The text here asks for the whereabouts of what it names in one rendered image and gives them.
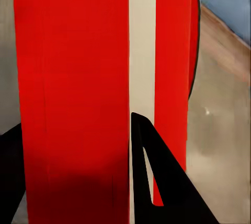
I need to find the radio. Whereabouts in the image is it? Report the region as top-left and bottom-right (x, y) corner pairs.
(14, 0), (200, 224)

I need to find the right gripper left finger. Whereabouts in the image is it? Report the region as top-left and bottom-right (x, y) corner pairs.
(0, 123), (26, 224)

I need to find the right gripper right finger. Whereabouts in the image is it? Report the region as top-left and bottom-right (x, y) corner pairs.
(131, 112), (220, 224)

